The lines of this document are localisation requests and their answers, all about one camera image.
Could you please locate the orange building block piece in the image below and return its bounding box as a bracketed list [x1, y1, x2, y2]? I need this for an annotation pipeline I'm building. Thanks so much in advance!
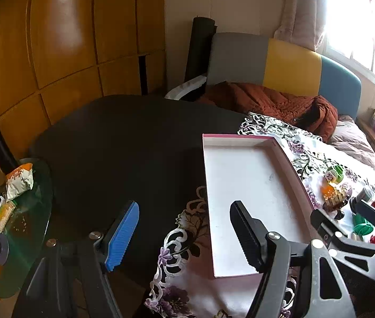
[320, 184, 336, 201]

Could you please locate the green plastic stamp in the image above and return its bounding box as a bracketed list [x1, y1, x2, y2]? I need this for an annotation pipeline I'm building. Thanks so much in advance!
[353, 214, 375, 236]

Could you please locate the brown cream hair claw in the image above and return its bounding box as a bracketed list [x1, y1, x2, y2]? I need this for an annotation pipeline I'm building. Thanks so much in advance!
[323, 184, 353, 220]

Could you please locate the grey yellow blue sofa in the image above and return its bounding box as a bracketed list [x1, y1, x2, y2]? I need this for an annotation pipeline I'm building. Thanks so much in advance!
[207, 32, 361, 118]

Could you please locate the pink curtain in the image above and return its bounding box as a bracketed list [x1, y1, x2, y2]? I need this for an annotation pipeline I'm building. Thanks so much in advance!
[274, 0, 327, 51]

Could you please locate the white pink-edged tray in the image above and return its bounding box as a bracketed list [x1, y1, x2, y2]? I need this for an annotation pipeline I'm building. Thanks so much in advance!
[203, 134, 318, 278]

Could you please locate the orange white snack bag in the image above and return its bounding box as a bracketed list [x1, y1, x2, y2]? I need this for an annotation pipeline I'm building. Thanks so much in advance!
[6, 162, 34, 201]

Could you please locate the glass side table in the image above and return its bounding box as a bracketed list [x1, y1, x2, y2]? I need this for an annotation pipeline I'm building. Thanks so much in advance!
[0, 158, 53, 299]

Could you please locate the green night light plug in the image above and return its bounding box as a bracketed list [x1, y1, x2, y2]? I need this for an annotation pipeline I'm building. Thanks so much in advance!
[324, 165, 344, 184]

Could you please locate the wooden wardrobe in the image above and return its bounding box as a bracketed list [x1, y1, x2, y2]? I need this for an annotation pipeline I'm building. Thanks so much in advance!
[0, 0, 166, 158]

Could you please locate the clear jar black base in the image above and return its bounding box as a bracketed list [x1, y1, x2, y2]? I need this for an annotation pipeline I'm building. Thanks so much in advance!
[349, 187, 373, 214]

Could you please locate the rust quilted jacket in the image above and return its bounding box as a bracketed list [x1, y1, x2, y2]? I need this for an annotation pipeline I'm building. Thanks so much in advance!
[198, 81, 338, 142]

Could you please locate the black rolled mat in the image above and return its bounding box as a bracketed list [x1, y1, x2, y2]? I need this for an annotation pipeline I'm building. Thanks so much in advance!
[185, 16, 217, 82]

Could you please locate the floral embroidered tablecloth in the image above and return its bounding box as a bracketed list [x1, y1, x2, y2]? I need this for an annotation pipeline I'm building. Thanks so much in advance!
[144, 113, 375, 317]

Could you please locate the pale pink duvet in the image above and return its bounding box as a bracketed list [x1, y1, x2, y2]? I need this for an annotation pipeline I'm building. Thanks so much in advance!
[328, 115, 375, 170]

